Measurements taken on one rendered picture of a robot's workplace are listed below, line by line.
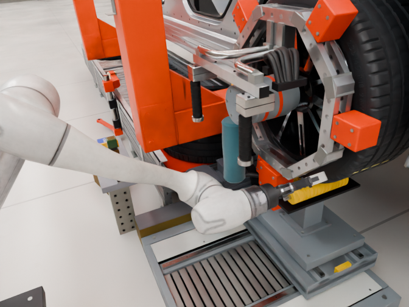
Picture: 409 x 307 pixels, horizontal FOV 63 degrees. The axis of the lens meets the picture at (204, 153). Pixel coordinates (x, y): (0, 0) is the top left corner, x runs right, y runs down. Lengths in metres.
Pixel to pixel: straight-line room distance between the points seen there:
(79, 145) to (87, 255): 1.16
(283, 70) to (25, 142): 0.61
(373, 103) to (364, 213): 1.17
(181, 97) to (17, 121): 0.88
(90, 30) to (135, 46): 1.94
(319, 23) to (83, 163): 0.66
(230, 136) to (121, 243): 0.92
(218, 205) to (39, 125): 0.48
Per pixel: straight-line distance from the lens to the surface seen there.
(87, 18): 3.27
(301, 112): 1.21
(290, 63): 0.89
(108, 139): 1.38
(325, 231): 1.54
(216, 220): 0.90
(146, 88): 1.41
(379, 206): 2.13
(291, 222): 1.54
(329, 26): 0.92
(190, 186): 1.01
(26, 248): 2.05
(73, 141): 0.75
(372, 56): 0.95
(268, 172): 1.27
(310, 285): 1.41
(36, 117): 0.74
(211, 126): 1.58
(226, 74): 0.98
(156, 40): 1.37
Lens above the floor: 1.26
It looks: 30 degrees down
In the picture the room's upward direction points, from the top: 4 degrees counter-clockwise
